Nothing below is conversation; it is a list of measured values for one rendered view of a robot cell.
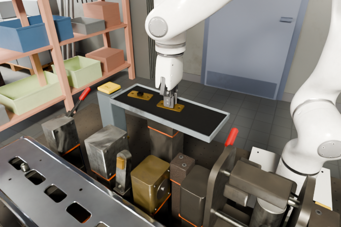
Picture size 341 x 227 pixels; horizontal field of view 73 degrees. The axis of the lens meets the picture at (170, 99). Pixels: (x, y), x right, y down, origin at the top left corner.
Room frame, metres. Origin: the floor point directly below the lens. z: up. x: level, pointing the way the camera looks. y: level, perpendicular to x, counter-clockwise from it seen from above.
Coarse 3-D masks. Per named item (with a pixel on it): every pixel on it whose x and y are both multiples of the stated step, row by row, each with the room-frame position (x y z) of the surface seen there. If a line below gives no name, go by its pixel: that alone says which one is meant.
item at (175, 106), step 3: (159, 102) 0.65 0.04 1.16; (162, 102) 0.65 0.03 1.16; (159, 105) 0.63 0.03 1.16; (162, 105) 0.63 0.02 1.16; (174, 105) 0.63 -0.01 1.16; (177, 105) 0.63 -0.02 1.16; (180, 105) 0.63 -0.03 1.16; (183, 105) 0.63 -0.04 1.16; (168, 108) 0.61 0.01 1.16; (171, 108) 0.61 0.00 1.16; (174, 108) 0.61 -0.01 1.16; (177, 108) 0.61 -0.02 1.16; (180, 108) 0.61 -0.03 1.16
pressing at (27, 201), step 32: (0, 160) 0.55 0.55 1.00; (32, 160) 0.55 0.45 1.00; (64, 160) 0.55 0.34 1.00; (0, 192) 0.43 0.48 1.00; (32, 192) 0.43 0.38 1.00; (64, 192) 0.43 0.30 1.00; (96, 192) 0.43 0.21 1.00; (32, 224) 0.34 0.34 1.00; (64, 224) 0.34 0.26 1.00; (96, 224) 0.34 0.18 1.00; (128, 224) 0.34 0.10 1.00; (160, 224) 0.34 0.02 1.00
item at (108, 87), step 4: (104, 84) 0.79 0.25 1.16; (108, 84) 0.79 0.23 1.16; (112, 84) 0.79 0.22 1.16; (116, 84) 0.79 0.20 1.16; (100, 88) 0.76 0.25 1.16; (104, 88) 0.75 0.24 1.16; (108, 88) 0.75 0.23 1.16; (112, 88) 0.75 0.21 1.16; (116, 88) 0.76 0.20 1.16; (108, 92) 0.73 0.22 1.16
